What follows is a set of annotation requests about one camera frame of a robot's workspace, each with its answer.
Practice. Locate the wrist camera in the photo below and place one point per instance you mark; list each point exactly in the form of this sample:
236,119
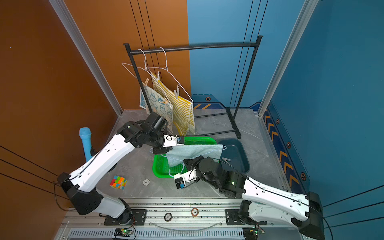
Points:
172,141
184,180

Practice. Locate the bunny pattern towel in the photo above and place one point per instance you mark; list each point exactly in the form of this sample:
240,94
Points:
165,111

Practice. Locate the circuit board right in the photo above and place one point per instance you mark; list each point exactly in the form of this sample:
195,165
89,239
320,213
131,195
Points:
252,234

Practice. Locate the colourful puzzle cube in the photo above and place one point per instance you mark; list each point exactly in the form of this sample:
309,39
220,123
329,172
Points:
118,182

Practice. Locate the green plastic basket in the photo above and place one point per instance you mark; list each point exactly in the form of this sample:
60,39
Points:
161,167

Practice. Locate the yellow striped towel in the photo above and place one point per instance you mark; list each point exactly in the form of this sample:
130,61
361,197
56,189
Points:
183,115

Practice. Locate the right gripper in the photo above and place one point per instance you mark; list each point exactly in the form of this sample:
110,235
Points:
192,163

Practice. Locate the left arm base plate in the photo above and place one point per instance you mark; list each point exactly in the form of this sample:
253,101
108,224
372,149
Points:
138,218

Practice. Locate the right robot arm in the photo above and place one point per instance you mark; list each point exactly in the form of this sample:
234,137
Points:
260,202

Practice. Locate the orange clothespin lower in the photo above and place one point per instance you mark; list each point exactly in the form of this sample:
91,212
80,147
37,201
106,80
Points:
163,101

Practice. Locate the white wire hanger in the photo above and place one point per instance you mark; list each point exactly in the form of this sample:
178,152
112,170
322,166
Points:
146,69
167,70
172,163

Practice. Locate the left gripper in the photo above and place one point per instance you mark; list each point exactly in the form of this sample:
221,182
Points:
163,150

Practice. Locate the light green towel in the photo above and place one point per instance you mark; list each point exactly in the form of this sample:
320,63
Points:
179,153

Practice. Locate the beige clothespin towel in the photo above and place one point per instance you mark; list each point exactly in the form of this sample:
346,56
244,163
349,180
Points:
226,160

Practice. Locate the black clothes rack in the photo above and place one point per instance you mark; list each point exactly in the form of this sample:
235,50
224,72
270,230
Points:
227,112

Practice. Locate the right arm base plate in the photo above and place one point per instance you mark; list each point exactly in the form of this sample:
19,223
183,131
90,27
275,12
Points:
237,217

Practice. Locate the white clothespin lower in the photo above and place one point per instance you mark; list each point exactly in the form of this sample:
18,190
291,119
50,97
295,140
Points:
177,91

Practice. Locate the dark teal tray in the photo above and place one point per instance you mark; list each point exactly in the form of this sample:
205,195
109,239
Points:
235,151

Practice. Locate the green circuit board left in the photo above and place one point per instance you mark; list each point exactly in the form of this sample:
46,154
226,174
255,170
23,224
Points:
124,233

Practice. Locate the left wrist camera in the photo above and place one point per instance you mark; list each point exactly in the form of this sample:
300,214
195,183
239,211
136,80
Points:
172,141

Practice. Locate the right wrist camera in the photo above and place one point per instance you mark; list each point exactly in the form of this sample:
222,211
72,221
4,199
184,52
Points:
184,180

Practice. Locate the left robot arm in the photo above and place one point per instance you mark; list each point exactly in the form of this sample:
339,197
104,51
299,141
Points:
80,185

